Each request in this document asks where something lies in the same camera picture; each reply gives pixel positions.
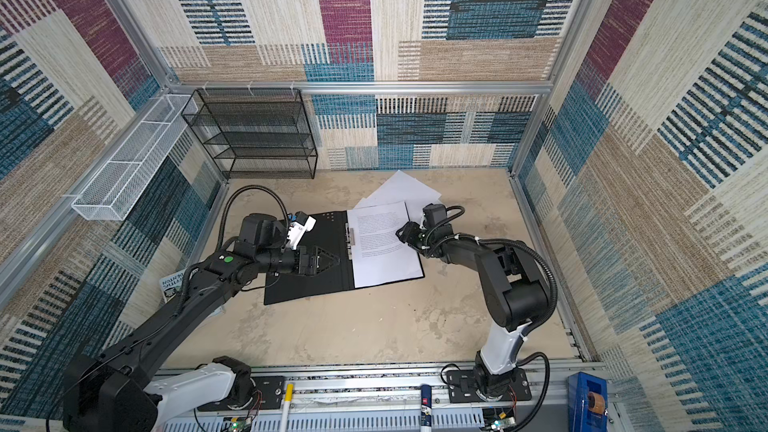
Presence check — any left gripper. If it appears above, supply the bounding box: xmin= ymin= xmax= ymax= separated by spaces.
xmin=256 ymin=244 xmax=339 ymax=277

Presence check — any orange folder black inside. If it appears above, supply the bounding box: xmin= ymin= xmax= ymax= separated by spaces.
xmin=263 ymin=211 xmax=425 ymax=306

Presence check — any printed paper sheet back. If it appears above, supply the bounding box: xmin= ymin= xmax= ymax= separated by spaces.
xmin=347 ymin=202 xmax=424 ymax=289

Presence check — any white paper sheet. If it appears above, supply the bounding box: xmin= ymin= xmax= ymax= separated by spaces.
xmin=355 ymin=171 xmax=441 ymax=223

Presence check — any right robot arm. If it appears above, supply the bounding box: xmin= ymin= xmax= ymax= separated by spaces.
xmin=395 ymin=222 xmax=559 ymax=431

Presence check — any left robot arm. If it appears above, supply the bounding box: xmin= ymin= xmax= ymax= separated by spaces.
xmin=51 ymin=207 xmax=348 ymax=431

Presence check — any white yellow marker pen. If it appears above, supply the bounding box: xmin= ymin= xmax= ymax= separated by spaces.
xmin=278 ymin=383 xmax=294 ymax=432

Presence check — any colourful children's book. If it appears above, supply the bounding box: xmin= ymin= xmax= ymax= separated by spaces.
xmin=159 ymin=270 xmax=184 ymax=303

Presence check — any blue glue stick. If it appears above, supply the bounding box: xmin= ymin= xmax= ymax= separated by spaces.
xmin=419 ymin=384 xmax=433 ymax=432

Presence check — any green circuit board left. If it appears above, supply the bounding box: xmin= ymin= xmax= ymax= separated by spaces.
xmin=221 ymin=417 xmax=252 ymax=432

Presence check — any green circuit board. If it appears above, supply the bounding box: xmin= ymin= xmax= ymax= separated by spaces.
xmin=221 ymin=417 xmax=252 ymax=432
xmin=482 ymin=415 xmax=516 ymax=432

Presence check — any green circuit board right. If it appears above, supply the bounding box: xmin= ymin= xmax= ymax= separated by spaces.
xmin=482 ymin=415 xmax=516 ymax=432

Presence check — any blue box with tape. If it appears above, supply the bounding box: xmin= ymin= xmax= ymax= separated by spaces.
xmin=567 ymin=372 xmax=608 ymax=432

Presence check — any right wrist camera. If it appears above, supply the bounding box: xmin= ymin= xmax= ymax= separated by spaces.
xmin=423 ymin=203 xmax=448 ymax=230

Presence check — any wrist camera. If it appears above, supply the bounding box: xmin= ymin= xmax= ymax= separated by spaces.
xmin=423 ymin=203 xmax=448 ymax=230
xmin=239 ymin=212 xmax=316 ymax=250

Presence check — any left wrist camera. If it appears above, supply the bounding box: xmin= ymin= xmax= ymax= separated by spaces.
xmin=239 ymin=212 xmax=316 ymax=250

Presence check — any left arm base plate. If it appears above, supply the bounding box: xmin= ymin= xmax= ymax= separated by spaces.
xmin=197 ymin=376 xmax=285 ymax=413

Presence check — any black wire mesh shelf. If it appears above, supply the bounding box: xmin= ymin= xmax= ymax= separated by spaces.
xmin=181 ymin=88 xmax=318 ymax=179

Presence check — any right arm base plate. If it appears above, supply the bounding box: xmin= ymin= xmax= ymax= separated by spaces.
xmin=441 ymin=368 xmax=532 ymax=404

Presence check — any white wire mesh basket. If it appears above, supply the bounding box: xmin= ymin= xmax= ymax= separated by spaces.
xmin=72 ymin=94 xmax=190 ymax=221

